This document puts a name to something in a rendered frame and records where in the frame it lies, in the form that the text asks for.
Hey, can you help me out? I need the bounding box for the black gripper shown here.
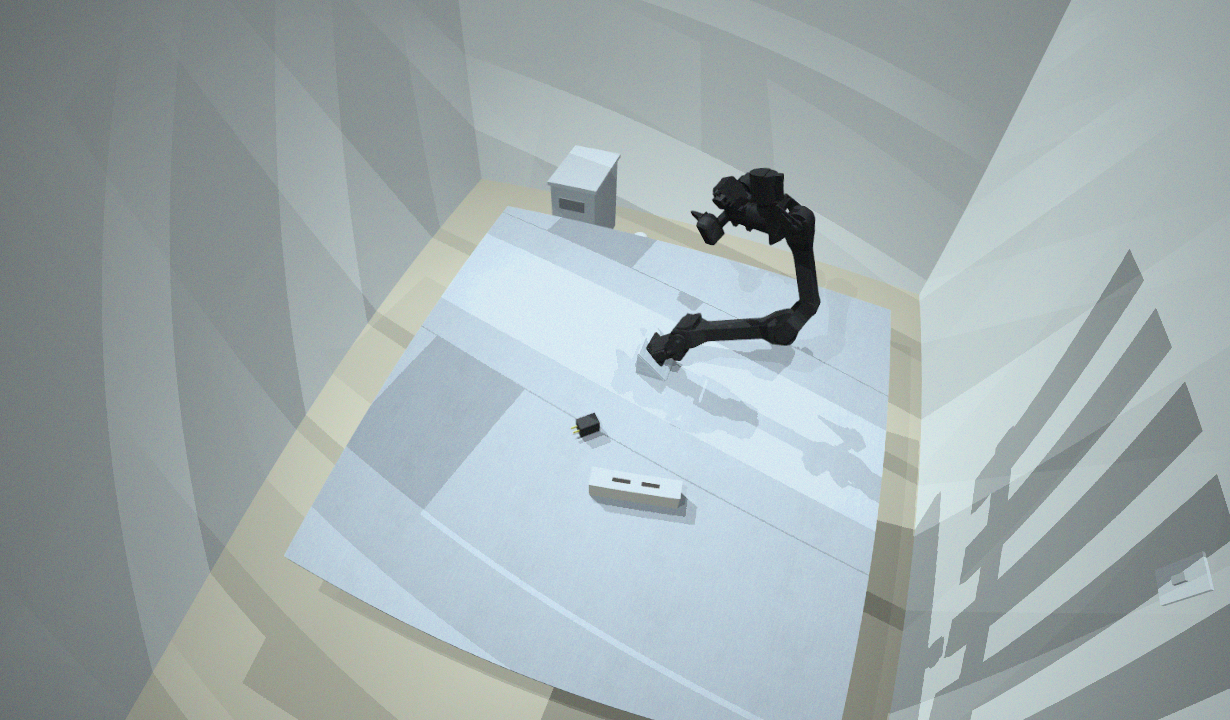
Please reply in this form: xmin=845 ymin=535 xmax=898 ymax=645
xmin=691 ymin=172 xmax=755 ymax=245

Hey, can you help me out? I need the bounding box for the black two-prong plug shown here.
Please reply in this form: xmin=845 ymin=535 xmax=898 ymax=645
xmin=569 ymin=414 xmax=600 ymax=437

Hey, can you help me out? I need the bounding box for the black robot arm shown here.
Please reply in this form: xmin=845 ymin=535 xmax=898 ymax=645
xmin=646 ymin=169 xmax=820 ymax=366

